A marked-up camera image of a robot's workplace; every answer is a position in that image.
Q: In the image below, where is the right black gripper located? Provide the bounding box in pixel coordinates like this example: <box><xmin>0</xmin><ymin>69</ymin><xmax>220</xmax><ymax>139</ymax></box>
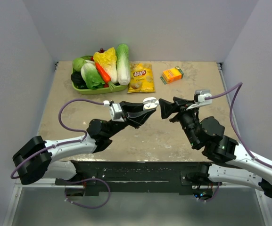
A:
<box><xmin>158</xmin><ymin>96</ymin><xmax>200</xmax><ymax>148</ymax></box>

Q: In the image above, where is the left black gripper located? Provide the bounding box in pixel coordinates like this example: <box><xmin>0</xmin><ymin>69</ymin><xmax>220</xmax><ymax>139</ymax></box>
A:
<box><xmin>106</xmin><ymin>101</ymin><xmax>156</xmax><ymax>138</ymax></box>

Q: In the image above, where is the white earbud charging case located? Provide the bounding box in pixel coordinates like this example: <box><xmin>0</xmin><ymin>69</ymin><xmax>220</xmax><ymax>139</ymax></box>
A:
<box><xmin>143</xmin><ymin>97</ymin><xmax>159</xmax><ymax>110</ymax></box>

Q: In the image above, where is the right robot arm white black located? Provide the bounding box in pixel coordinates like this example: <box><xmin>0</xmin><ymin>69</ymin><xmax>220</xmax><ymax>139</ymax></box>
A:
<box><xmin>159</xmin><ymin>97</ymin><xmax>272</xmax><ymax>198</ymax></box>

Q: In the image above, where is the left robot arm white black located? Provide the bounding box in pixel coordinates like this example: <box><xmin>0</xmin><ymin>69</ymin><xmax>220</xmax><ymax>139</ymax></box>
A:
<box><xmin>10</xmin><ymin>97</ymin><xmax>159</xmax><ymax>185</ymax></box>

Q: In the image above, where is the green plastic vegetable tray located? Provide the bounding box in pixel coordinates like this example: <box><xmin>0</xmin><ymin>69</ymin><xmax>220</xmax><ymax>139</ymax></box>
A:
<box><xmin>72</xmin><ymin>69</ymin><xmax>128</xmax><ymax>95</ymax></box>

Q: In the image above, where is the orange green carton box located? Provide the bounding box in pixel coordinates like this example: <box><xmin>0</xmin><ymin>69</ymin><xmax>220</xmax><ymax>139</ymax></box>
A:
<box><xmin>160</xmin><ymin>66</ymin><xmax>184</xmax><ymax>84</ymax></box>

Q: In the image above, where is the yellow Lays chips bag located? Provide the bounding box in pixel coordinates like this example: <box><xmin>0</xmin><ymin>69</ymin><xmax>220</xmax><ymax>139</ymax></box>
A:
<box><xmin>128</xmin><ymin>63</ymin><xmax>155</xmax><ymax>93</ymax></box>

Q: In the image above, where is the orange toy carrot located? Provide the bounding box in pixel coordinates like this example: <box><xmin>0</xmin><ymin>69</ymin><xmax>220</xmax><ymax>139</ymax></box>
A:
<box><xmin>95</xmin><ymin>63</ymin><xmax>116</xmax><ymax>90</ymax></box>

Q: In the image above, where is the tall green napa cabbage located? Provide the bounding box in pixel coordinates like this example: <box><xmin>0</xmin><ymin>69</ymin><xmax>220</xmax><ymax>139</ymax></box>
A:
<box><xmin>116</xmin><ymin>44</ymin><xmax>131</xmax><ymax>85</ymax></box>

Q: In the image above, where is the green white bok choy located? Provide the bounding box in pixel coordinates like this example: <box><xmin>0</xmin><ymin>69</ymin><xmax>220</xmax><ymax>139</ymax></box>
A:
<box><xmin>81</xmin><ymin>63</ymin><xmax>105</xmax><ymax>90</ymax></box>

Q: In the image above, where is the yellow toy cabbage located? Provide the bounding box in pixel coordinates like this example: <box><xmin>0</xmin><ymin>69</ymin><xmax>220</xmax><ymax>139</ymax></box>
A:
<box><xmin>93</xmin><ymin>47</ymin><xmax>118</xmax><ymax>84</ymax></box>

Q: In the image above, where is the dark green toy vegetable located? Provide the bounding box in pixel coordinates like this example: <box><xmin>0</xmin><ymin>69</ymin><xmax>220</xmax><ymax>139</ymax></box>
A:
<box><xmin>71</xmin><ymin>72</ymin><xmax>87</xmax><ymax>89</ymax></box>

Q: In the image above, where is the round green cabbage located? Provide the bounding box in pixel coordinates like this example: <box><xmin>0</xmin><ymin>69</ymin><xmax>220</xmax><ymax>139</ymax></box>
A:
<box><xmin>72</xmin><ymin>58</ymin><xmax>87</xmax><ymax>72</ymax></box>

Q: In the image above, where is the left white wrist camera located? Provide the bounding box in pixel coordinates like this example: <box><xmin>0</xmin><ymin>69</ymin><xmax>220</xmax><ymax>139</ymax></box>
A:
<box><xmin>103</xmin><ymin>100</ymin><xmax>124</xmax><ymax>122</ymax></box>

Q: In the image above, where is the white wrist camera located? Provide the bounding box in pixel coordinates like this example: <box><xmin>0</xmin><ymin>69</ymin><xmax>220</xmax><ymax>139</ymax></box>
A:
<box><xmin>186</xmin><ymin>89</ymin><xmax>212</xmax><ymax>110</ymax></box>
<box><xmin>103</xmin><ymin>100</ymin><xmax>124</xmax><ymax>122</ymax></box>

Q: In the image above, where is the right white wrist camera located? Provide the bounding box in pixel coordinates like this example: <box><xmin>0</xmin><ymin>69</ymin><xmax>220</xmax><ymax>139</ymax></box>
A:
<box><xmin>186</xmin><ymin>89</ymin><xmax>212</xmax><ymax>110</ymax></box>

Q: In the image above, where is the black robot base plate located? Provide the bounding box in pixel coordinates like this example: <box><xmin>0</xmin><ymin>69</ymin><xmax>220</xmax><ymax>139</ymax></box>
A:
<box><xmin>55</xmin><ymin>161</ymin><xmax>218</xmax><ymax>196</ymax></box>

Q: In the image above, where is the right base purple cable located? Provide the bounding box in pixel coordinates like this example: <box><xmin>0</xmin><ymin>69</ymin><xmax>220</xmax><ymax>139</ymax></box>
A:
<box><xmin>196</xmin><ymin>182</ymin><xmax>221</xmax><ymax>203</ymax></box>

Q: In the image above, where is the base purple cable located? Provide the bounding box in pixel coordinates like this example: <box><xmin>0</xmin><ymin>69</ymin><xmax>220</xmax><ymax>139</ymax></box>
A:
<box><xmin>196</xmin><ymin>182</ymin><xmax>221</xmax><ymax>203</ymax></box>
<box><xmin>64</xmin><ymin>178</ymin><xmax>112</xmax><ymax>209</ymax></box>

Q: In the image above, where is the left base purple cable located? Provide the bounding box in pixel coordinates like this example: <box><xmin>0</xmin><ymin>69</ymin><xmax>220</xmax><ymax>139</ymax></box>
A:
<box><xmin>64</xmin><ymin>178</ymin><xmax>112</xmax><ymax>209</ymax></box>

